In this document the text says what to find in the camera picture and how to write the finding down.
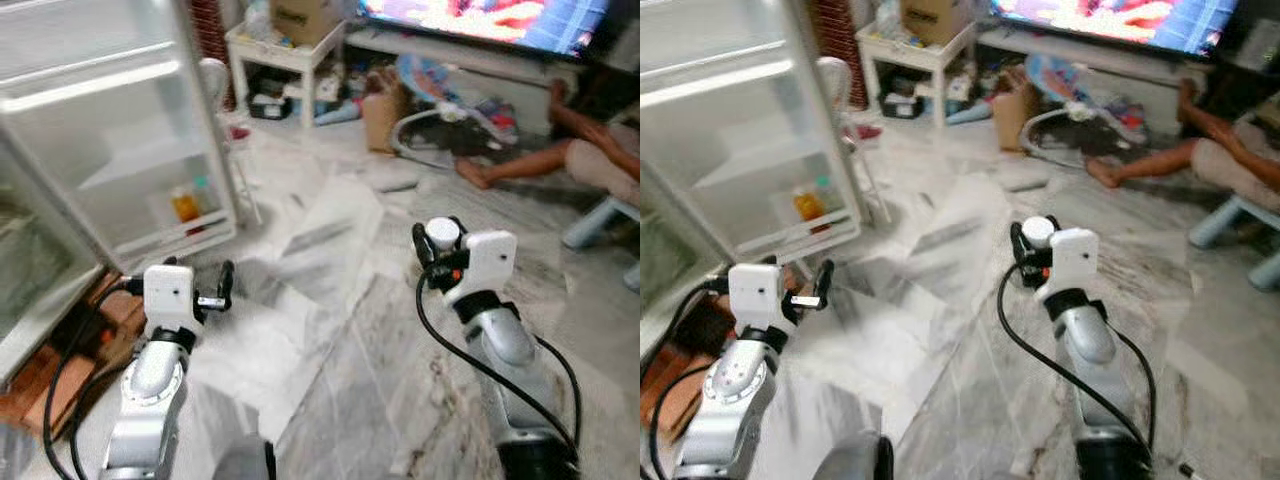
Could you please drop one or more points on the white capped bottle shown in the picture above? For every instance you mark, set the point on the white capped bottle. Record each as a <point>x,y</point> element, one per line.
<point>1038,232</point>
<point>441,233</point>

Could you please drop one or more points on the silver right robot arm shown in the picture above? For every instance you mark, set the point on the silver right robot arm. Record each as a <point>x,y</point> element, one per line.
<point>505,345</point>
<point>1090,340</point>

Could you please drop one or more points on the silver white fridge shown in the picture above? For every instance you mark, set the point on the silver white fridge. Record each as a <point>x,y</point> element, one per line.
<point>760,120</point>
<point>130,120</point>

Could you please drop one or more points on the orange juice bottle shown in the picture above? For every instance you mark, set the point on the orange juice bottle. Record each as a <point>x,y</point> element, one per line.
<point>808,207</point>
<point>186,207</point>

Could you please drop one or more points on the green capped clear bottle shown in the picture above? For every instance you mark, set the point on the green capped clear bottle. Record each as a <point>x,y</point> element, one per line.
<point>204,195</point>
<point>826,193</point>

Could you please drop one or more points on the brown paper bag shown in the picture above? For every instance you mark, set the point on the brown paper bag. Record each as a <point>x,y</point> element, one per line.
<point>1013,118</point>
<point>383,120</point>

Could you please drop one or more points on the brown wooden pallet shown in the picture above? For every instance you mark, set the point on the brown wooden pallet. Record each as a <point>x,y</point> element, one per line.
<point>680,395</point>
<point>25,395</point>

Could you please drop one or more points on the light blue plastic stool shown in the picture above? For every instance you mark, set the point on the light blue plastic stool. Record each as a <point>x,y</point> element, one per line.
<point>1235,215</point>
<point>600,220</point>

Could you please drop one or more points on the seated person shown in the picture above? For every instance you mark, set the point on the seated person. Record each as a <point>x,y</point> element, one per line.
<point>600,160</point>
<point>1230,160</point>

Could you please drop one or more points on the small black box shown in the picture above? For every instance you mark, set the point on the small black box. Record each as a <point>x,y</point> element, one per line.
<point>902,105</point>
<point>270,107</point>

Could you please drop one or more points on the flat screen television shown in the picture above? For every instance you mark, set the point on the flat screen television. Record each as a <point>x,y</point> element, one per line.
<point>480,20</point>
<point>1110,20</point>

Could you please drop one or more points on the white side table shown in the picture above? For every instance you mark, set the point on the white side table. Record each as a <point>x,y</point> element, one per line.
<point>915,52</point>
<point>285,52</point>

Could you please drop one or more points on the brown cardboard box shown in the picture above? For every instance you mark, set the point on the brown cardboard box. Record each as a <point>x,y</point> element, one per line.
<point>305,18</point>
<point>940,18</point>

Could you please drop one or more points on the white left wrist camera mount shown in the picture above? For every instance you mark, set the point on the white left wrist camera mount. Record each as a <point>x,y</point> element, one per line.
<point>755,295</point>
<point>170,295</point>

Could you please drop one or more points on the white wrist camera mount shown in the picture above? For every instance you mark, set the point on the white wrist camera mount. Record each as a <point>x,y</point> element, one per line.
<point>1075,255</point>
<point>170,295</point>
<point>755,295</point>
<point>490,260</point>

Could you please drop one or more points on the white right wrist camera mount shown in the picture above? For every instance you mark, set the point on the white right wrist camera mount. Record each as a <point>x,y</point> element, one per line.
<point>1075,255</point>
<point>490,260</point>

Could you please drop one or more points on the white frame chair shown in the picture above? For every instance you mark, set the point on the white frame chair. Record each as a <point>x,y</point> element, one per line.
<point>213,80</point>
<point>832,78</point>

